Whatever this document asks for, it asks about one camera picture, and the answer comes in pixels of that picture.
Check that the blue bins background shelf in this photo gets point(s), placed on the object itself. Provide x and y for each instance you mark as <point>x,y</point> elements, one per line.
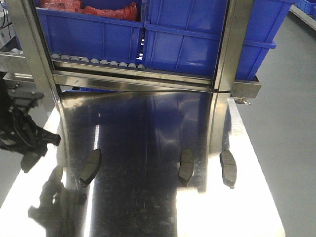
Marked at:
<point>307,6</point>

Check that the blue plastic bin right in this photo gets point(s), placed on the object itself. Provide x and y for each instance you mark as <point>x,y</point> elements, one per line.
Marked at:
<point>184,35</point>

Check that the stainless steel rack frame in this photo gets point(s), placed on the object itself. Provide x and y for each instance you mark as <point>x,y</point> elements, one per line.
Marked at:
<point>49,75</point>

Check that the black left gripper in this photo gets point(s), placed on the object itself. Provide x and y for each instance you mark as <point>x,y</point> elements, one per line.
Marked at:
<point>19,133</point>

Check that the blue plastic bin left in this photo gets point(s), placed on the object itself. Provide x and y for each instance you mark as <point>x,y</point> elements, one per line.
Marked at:
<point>85,35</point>

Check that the dark brake pad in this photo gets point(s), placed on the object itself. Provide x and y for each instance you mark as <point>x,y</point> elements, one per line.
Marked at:
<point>90,168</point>
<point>187,165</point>
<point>229,168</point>

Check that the blue plastic bin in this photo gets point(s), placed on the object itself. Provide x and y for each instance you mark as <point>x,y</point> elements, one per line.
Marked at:
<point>184,35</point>
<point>85,35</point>

